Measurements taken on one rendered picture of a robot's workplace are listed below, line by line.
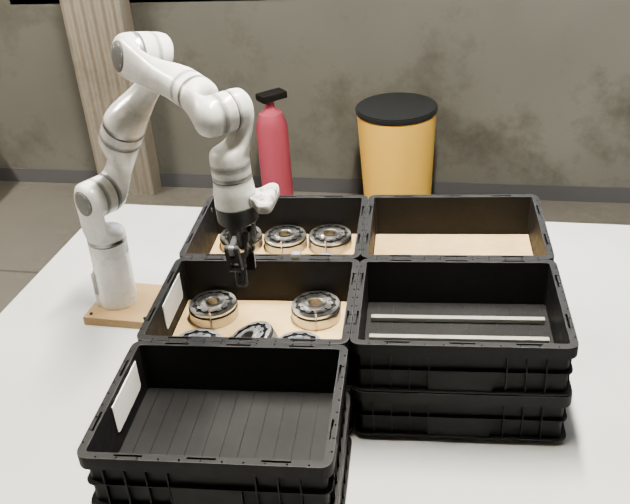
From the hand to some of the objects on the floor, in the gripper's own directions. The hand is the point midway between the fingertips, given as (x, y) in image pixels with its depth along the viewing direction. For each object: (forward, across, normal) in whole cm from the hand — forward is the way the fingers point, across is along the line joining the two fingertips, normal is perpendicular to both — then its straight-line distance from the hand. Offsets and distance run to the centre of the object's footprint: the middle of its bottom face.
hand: (245, 270), depth 149 cm
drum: (+100, -211, +9) cm, 234 cm away
